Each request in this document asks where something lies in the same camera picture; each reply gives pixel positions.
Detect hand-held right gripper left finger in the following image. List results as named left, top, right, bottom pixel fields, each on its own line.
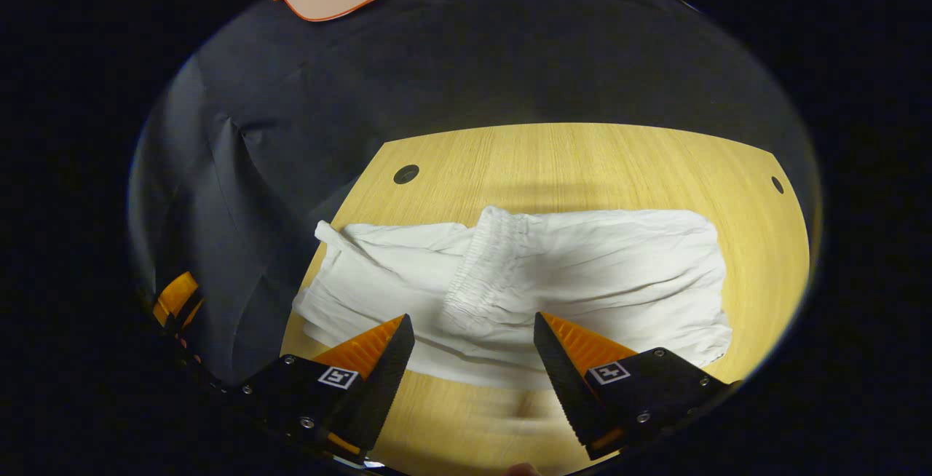
left=226, top=314, right=416, bottom=464

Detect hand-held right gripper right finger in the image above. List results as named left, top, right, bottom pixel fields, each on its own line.
left=533, top=312, right=740, bottom=461

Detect white jeans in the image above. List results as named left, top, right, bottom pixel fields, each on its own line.
left=293, top=205, right=733, bottom=391

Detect black backdrop cloth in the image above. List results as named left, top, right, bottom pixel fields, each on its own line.
left=130, top=0, right=820, bottom=389

